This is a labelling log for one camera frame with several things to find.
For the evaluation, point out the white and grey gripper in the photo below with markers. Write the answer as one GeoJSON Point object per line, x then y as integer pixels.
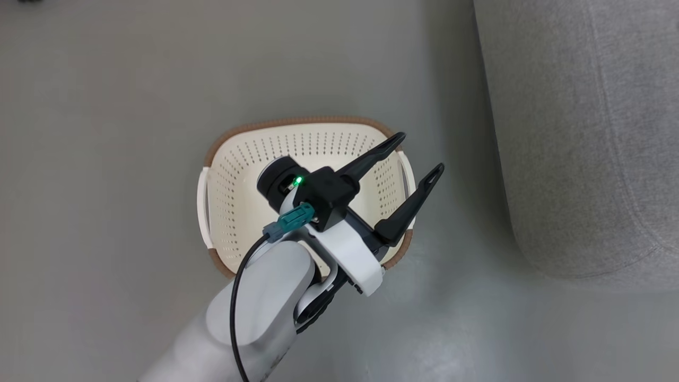
{"type": "Point", "coordinates": [350, 249]}

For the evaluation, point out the cream laundry basket brown rim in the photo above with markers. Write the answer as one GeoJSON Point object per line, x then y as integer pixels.
{"type": "Point", "coordinates": [238, 175]}

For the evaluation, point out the grey fabric sofa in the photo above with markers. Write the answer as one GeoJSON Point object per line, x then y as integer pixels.
{"type": "Point", "coordinates": [583, 132]}

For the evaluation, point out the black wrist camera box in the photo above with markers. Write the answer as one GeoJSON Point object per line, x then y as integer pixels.
{"type": "Point", "coordinates": [323, 191]}

